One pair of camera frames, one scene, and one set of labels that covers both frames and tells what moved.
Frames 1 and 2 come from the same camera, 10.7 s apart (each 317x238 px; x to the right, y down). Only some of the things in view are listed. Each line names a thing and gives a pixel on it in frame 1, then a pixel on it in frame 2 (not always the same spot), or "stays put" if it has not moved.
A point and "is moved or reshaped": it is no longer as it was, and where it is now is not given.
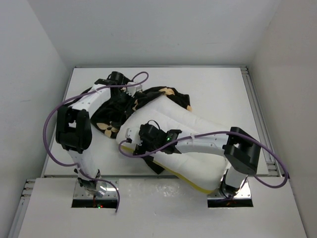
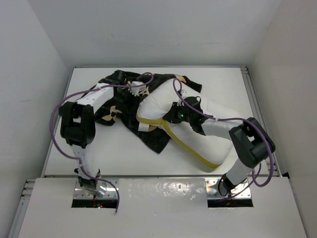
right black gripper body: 150,146 -> 179,114
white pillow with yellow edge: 205,171 -> 213,151
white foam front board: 147,208 stays put
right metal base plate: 243,192 stays put
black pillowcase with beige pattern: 107,116 is moved or reshaped
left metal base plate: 111,192 stays put
